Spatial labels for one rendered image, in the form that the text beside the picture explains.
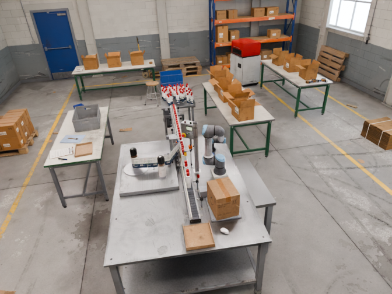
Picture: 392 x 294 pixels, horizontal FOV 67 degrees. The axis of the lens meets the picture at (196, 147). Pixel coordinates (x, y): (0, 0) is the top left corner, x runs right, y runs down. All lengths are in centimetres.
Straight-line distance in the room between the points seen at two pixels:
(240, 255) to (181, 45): 847
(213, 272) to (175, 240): 71
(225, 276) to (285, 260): 84
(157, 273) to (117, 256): 71
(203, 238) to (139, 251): 59
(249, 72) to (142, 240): 670
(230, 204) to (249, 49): 625
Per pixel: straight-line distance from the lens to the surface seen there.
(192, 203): 314
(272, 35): 1088
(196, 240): 285
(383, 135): 639
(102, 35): 1071
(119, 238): 299
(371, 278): 401
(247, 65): 868
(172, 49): 1082
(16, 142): 662
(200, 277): 336
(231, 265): 345
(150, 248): 285
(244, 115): 497
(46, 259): 429
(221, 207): 289
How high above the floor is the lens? 296
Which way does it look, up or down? 31 degrees down
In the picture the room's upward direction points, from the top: 3 degrees counter-clockwise
